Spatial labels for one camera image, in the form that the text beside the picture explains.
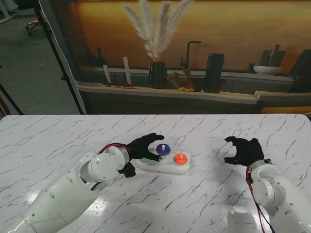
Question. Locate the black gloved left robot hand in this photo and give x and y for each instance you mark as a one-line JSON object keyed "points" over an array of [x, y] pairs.
{"points": [[141, 148]]}

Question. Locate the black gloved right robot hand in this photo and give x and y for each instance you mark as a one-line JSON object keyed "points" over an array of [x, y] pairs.
{"points": [[250, 151]]}

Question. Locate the white Hanoi tower base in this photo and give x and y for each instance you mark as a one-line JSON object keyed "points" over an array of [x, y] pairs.
{"points": [[165, 168]]}

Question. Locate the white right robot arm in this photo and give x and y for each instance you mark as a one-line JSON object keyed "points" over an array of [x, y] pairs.
{"points": [[277, 191]]}

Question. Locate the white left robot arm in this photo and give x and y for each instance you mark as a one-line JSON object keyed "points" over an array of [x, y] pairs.
{"points": [[73, 194]]}

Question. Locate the tray with red pieces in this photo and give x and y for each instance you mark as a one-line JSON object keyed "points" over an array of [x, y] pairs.
{"points": [[121, 86]]}

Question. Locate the short wooden counter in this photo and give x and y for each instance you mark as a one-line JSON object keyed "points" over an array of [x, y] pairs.
{"points": [[281, 95]]}

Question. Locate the orange fruit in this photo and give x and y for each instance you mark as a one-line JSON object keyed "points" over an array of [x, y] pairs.
{"points": [[187, 90]]}

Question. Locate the dark ribbed vase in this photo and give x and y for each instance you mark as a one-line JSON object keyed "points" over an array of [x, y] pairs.
{"points": [[158, 75]]}

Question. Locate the tall white candle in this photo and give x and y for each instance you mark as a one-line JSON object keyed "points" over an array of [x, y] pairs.
{"points": [[127, 71]]}

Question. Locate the brown coral figurine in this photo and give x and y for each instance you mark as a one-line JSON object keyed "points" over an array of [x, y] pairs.
{"points": [[181, 80]]}

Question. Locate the short white candle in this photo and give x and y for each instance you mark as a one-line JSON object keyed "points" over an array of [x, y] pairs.
{"points": [[107, 74]]}

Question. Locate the stack of plates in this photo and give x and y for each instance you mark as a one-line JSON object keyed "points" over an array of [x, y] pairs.
{"points": [[88, 84]]}

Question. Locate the white bowl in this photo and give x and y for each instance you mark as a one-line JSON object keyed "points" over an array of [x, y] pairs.
{"points": [[267, 70]]}

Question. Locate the tall black cylinder appliance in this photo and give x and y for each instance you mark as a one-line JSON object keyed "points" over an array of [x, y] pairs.
{"points": [[214, 72]]}

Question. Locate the dark angular box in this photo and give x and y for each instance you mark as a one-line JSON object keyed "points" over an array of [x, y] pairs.
{"points": [[301, 72]]}

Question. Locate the grey board with bottle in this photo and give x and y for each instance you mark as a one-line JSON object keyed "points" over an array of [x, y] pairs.
{"points": [[272, 57]]}

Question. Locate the tall dark glass bottle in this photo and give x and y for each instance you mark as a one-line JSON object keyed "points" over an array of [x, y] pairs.
{"points": [[100, 59]]}

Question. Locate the squat dark glass bottle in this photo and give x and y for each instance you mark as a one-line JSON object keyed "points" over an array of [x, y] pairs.
{"points": [[90, 59]]}

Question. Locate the black kitchen faucet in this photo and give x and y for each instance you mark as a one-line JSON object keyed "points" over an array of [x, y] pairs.
{"points": [[188, 53]]}

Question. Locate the black tripod stand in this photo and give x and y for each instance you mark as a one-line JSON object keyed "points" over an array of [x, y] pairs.
{"points": [[9, 99], [64, 68]]}

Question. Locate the white pampas grass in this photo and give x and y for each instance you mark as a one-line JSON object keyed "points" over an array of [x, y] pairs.
{"points": [[155, 31]]}

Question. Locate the orange kitchen backdrop banner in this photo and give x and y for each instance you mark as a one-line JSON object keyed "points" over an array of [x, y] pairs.
{"points": [[243, 29]]}

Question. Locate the office chair base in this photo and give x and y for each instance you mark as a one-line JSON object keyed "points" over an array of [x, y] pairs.
{"points": [[32, 25]]}

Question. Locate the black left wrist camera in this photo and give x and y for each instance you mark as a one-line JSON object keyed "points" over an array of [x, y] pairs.
{"points": [[127, 170]]}

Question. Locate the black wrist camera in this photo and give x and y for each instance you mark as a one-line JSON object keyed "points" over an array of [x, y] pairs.
{"points": [[249, 180], [127, 170]]}

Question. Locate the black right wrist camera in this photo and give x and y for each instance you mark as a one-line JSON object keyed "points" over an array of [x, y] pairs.
{"points": [[249, 180]]}

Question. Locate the white desk frame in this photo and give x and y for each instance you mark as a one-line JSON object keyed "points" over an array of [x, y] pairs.
{"points": [[9, 17]]}

